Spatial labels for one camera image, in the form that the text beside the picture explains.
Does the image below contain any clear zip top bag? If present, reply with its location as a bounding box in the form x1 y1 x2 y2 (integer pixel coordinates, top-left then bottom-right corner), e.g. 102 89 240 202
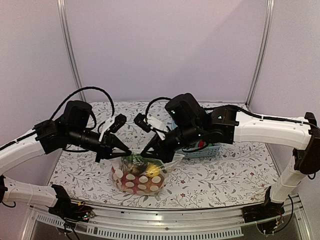
109 152 184 196

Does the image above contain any aluminium frame post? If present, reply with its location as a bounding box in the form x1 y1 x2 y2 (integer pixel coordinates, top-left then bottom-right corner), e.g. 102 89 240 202
57 0 82 89
245 0 275 108

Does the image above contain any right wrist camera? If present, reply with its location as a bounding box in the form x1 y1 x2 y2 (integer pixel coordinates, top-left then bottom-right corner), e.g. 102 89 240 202
133 112 169 141

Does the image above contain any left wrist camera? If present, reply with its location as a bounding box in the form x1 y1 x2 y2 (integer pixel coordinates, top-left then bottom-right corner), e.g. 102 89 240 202
98 114 127 142

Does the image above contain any red cherry tomato cluster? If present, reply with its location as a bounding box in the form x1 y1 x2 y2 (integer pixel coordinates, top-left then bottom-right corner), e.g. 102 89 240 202
110 167 165 196

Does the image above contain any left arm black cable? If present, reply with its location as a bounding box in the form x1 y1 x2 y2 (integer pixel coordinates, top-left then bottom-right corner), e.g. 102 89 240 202
49 86 116 121

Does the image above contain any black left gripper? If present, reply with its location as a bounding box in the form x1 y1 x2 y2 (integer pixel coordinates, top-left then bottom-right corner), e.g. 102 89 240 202
67 125 132 163

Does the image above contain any dark green chili pepper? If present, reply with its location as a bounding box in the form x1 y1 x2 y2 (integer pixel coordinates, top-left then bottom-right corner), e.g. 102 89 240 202
124 154 148 165

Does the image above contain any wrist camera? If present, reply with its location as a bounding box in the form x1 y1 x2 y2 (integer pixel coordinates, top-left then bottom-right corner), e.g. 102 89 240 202
133 112 169 141
98 114 127 142

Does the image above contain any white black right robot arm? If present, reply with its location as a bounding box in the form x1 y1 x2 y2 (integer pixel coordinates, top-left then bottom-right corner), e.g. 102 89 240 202
134 93 320 218

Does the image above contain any yellow corn cob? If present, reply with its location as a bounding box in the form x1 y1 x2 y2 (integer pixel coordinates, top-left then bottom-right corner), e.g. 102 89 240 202
146 164 161 178

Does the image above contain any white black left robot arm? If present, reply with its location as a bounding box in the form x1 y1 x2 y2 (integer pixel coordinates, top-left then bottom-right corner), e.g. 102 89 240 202
0 100 132 217

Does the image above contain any red chili pepper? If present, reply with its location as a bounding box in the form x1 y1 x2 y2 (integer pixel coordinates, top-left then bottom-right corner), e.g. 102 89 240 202
198 141 205 148

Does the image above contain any light blue plastic basket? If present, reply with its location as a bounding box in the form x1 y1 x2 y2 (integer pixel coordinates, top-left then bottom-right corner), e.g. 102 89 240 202
165 105 219 158

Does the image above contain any floral patterned tablecloth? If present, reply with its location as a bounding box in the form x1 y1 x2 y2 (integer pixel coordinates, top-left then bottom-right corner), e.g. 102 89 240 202
46 100 283 209

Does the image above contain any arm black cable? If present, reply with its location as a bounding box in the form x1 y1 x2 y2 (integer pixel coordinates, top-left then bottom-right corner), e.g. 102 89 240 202
145 96 173 118
49 86 116 121

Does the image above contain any left aluminium frame post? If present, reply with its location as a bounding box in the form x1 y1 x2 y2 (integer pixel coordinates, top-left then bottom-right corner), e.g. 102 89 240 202
57 0 82 89

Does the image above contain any right aluminium frame post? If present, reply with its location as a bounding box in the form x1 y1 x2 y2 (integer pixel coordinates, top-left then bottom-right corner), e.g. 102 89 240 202
245 0 275 108

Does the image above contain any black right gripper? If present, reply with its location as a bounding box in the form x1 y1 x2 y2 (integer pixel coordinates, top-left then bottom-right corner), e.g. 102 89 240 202
141 121 202 163

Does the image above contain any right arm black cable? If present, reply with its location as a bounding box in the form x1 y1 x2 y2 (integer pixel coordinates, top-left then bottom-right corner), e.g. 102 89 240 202
145 96 173 118

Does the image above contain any aluminium front rail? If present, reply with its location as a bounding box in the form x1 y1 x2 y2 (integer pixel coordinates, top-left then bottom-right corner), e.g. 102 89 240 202
22 194 312 240

